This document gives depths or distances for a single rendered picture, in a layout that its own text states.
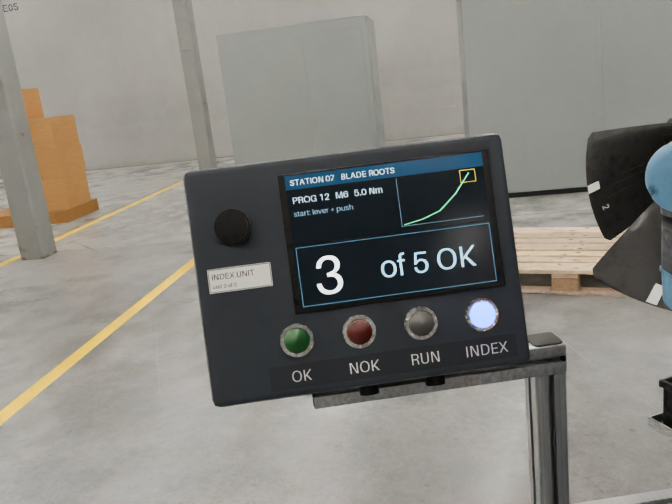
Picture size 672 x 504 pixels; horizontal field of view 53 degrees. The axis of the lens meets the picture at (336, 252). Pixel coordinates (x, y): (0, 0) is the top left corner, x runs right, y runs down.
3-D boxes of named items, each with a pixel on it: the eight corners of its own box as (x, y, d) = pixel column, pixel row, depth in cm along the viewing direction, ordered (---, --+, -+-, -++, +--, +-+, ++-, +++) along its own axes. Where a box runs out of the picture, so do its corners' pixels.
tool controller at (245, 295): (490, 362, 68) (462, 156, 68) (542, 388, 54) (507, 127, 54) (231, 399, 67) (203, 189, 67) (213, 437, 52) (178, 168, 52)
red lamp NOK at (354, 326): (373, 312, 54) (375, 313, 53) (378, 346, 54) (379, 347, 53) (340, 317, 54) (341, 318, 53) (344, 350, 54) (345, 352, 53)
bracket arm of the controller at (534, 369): (554, 360, 66) (553, 331, 65) (567, 373, 63) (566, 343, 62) (312, 395, 65) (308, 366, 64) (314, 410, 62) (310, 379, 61)
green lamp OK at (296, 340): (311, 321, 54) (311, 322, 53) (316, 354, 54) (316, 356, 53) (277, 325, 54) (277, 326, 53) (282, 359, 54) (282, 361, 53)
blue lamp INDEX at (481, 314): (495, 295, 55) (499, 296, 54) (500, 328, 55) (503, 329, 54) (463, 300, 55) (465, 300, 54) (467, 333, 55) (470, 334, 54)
